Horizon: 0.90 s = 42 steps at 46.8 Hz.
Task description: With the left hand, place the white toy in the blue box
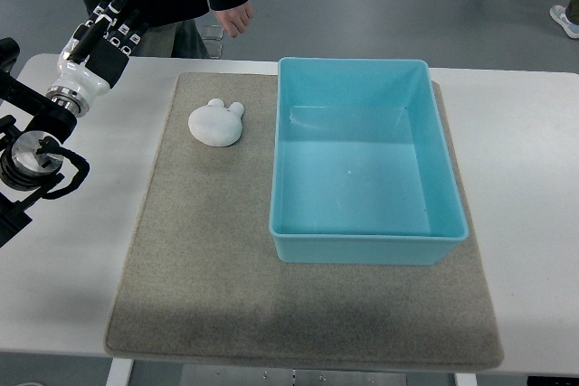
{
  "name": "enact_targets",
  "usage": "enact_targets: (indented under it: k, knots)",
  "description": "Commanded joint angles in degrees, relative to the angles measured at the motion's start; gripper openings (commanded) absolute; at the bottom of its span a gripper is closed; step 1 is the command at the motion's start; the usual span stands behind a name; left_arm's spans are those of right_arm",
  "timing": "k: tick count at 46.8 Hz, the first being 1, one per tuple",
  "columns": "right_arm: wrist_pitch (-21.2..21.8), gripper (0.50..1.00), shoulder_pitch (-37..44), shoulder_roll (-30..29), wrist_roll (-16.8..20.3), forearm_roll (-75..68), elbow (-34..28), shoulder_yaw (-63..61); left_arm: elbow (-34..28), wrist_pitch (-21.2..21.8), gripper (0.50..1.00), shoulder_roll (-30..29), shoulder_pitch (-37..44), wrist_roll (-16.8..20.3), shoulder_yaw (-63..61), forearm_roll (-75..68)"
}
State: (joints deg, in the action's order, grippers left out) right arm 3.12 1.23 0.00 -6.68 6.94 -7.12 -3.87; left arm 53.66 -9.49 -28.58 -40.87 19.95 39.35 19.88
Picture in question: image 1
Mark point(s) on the bystander bare hand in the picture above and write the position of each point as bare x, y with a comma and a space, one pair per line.
235, 21

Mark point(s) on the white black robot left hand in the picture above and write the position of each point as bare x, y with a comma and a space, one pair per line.
93, 60

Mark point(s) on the white bunny toy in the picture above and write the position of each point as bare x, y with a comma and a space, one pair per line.
216, 125

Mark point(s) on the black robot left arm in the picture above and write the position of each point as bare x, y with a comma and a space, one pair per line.
34, 159

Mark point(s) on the blue plastic box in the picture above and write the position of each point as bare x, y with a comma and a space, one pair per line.
362, 170

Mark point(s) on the metal floor plate far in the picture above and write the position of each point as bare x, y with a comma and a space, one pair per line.
212, 32

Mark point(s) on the metal floor plate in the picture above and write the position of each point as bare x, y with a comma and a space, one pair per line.
214, 49
212, 32

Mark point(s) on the metal floor plate near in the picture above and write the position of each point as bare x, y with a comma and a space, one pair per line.
214, 49

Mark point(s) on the grey felt mat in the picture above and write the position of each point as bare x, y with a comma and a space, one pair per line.
203, 283

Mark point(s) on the white table leg left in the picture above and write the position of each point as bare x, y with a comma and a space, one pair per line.
120, 372

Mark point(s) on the white blue sneaker right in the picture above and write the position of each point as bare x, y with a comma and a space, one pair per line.
558, 14

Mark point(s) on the metal table crossbar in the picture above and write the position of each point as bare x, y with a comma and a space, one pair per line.
230, 375

